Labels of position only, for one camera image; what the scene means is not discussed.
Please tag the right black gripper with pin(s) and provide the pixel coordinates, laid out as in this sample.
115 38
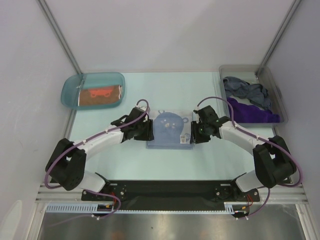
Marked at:
195 132

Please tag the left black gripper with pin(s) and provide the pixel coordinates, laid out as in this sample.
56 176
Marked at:
148 135

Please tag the light blue towel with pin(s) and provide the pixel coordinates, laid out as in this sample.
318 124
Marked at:
171 129

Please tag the brown orange towel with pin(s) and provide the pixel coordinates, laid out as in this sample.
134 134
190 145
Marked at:
99 96

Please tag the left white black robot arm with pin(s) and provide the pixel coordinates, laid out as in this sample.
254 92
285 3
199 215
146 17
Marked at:
66 167

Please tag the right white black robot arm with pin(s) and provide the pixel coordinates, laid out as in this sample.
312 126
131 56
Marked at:
271 157

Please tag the purple towel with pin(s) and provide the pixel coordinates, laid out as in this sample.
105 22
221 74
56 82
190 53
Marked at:
251 114

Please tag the clear grey plastic bin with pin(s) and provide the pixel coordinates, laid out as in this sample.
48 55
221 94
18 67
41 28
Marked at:
248 74

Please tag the dark blue grey towel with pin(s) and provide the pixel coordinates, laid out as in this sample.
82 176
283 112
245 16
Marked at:
256 93

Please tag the teal plastic bin lid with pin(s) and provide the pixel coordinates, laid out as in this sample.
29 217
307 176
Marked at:
74 84

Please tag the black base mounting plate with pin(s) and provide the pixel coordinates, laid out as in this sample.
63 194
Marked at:
178 194

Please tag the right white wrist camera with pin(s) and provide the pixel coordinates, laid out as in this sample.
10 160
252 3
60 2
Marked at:
195 111

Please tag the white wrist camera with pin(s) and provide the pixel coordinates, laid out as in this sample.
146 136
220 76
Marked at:
144 108
195 111

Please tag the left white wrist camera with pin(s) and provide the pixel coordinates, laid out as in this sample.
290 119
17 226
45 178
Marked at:
144 108

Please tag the light blue cable duct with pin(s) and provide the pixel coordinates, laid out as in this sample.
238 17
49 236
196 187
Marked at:
106 208

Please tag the right aluminium corner post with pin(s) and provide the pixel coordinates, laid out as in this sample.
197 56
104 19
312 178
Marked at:
289 16

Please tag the aluminium corner post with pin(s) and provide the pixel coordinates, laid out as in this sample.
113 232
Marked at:
52 22
289 16

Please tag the left aluminium corner post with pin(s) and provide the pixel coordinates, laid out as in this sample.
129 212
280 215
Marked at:
52 22

